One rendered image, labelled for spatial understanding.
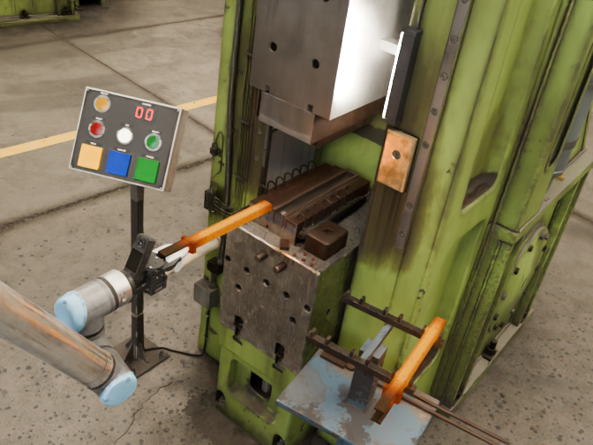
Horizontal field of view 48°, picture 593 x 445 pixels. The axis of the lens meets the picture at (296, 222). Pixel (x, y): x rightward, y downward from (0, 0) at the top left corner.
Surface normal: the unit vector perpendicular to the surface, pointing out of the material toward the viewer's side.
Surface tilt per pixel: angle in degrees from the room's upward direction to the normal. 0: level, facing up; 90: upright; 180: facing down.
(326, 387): 0
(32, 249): 0
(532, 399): 0
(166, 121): 60
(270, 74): 90
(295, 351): 90
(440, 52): 90
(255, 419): 90
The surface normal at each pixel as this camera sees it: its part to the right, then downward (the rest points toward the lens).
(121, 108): -0.14, 0.03
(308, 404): 0.13, -0.83
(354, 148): -0.62, 0.37
